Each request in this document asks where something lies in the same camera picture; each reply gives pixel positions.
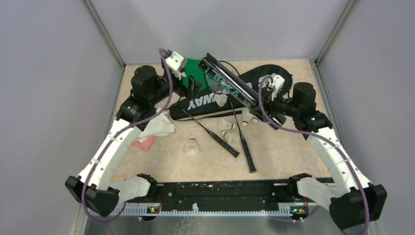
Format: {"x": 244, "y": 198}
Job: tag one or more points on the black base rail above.
{"x": 225, "y": 198}

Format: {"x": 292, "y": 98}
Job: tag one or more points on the white towel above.
{"x": 159, "y": 126}

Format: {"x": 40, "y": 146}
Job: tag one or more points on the left badminton racket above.
{"x": 220, "y": 141}

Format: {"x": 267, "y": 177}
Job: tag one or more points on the pink cloth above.
{"x": 145, "y": 145}

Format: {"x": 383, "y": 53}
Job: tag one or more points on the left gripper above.
{"x": 188, "y": 92}

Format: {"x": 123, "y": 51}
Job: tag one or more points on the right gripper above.
{"x": 268, "y": 101}

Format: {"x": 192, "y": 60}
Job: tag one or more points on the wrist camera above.
{"x": 274, "y": 85}
{"x": 176, "y": 63}

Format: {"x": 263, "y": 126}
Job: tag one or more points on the right badminton racket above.
{"x": 216, "y": 88}

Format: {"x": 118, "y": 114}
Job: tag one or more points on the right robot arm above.
{"x": 355, "y": 200}

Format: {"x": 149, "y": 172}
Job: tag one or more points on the green cloth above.
{"x": 191, "y": 68}

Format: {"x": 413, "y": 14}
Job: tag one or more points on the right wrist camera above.
{"x": 274, "y": 85}

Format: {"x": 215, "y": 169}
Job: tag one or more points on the black shuttlecock tube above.
{"x": 231, "y": 83}

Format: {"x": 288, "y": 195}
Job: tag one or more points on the black racket bag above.
{"x": 204, "y": 106}

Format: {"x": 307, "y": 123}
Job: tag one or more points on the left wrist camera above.
{"x": 176, "y": 63}

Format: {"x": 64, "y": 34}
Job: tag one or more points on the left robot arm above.
{"x": 137, "y": 121}

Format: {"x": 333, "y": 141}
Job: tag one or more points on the badminton racket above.
{"x": 220, "y": 141}
{"x": 216, "y": 88}

